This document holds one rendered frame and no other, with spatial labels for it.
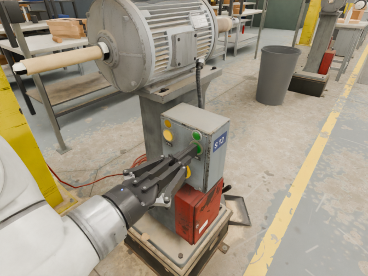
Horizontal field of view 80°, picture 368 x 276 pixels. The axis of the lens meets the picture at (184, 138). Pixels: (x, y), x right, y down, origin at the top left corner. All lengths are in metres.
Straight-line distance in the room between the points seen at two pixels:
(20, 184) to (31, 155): 1.34
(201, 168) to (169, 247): 0.76
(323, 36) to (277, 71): 0.99
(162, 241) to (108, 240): 0.92
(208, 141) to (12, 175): 0.36
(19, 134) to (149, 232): 0.95
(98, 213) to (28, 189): 0.10
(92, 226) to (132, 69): 0.41
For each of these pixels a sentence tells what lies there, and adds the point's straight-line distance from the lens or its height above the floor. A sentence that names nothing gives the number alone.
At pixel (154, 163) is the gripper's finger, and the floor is 1.08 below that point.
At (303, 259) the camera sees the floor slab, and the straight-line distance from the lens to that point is 1.72.
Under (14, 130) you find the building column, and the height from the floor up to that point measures 0.71.
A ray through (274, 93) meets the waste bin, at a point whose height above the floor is 0.18.
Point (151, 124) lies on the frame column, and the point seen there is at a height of 0.93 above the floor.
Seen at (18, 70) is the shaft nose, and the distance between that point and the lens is 0.58.
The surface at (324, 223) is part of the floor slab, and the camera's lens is 1.96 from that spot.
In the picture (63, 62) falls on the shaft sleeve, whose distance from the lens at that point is 0.61.
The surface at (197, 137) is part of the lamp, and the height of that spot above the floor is 1.10.
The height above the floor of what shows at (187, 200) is 0.62.
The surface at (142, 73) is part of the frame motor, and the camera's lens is 0.62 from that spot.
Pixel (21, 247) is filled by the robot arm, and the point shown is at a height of 1.14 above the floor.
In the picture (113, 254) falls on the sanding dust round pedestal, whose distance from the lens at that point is 1.63.
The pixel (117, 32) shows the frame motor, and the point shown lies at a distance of 0.64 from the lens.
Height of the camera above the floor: 1.39
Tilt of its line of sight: 34 degrees down
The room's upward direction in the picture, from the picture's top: straight up
